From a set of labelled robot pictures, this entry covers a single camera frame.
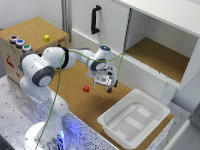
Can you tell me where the black door handle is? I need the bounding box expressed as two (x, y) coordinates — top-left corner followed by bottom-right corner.
(90, 4), (102, 35)

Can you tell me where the green button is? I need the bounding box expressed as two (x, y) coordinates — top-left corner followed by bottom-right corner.
(21, 43), (33, 54)

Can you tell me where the yellow block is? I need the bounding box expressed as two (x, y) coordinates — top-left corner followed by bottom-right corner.
(43, 34), (52, 43)

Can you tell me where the white plastic box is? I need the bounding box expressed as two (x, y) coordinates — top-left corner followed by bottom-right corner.
(96, 88), (172, 150)

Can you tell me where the blue button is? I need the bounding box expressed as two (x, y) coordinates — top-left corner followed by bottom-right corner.
(15, 38), (26, 48)

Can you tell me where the white sliding door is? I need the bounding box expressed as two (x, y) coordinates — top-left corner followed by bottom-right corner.
(71, 0), (131, 57)

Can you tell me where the green cable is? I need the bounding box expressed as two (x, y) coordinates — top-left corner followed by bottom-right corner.
(33, 48), (127, 150)

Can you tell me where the white cabinet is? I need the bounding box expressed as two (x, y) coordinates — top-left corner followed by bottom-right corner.
(68, 0), (200, 108)

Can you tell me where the red button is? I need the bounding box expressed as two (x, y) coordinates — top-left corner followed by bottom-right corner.
(9, 34), (19, 44)

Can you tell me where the wooden drawer box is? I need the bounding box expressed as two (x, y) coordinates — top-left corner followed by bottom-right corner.
(0, 16), (71, 86)

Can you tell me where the pink block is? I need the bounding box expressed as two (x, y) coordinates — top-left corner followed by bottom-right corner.
(82, 85), (91, 94)

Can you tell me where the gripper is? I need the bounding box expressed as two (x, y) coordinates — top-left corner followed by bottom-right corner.
(92, 67), (118, 89)

